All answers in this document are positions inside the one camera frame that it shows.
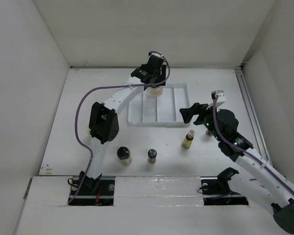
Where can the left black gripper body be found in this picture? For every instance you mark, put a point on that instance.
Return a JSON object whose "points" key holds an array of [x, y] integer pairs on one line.
{"points": [[159, 75]]}

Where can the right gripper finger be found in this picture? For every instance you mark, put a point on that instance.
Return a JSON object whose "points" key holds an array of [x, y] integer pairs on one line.
{"points": [[195, 109], [204, 119]]}

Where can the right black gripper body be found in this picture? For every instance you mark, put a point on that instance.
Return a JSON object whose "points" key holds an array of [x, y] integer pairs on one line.
{"points": [[209, 112]]}

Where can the wide glass jar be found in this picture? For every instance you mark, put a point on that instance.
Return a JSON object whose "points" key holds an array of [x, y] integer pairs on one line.
{"points": [[155, 90]]}

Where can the black knob spice bottle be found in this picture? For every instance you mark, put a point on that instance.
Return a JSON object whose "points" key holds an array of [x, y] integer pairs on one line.
{"points": [[208, 133]]}

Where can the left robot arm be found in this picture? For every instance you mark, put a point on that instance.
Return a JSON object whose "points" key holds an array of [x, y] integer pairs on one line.
{"points": [[104, 124]]}

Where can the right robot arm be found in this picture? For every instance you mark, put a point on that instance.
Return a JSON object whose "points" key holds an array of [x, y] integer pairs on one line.
{"points": [[272, 191]]}

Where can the yellow liquid bottle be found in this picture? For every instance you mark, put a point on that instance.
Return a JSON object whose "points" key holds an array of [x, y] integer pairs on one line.
{"points": [[187, 142]]}

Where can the white divided tray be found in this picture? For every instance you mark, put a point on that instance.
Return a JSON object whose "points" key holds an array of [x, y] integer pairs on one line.
{"points": [[147, 109]]}

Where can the small black cap bottle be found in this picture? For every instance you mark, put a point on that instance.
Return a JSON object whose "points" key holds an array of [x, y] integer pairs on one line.
{"points": [[152, 154]]}

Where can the black cap spice bottle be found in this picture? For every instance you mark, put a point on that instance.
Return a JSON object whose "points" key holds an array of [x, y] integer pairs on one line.
{"points": [[124, 155]]}

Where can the cream cap spice bottle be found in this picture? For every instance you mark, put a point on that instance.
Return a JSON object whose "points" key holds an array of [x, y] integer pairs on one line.
{"points": [[88, 130]]}

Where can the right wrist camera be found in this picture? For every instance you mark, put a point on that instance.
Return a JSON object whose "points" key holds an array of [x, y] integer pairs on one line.
{"points": [[218, 98]]}

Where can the aluminium rail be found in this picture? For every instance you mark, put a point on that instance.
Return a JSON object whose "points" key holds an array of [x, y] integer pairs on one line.
{"points": [[259, 138]]}

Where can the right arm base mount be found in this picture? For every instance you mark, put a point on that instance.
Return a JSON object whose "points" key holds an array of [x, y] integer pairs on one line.
{"points": [[216, 191]]}

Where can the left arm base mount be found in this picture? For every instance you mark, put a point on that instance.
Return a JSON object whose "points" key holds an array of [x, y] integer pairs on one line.
{"points": [[91, 192]]}

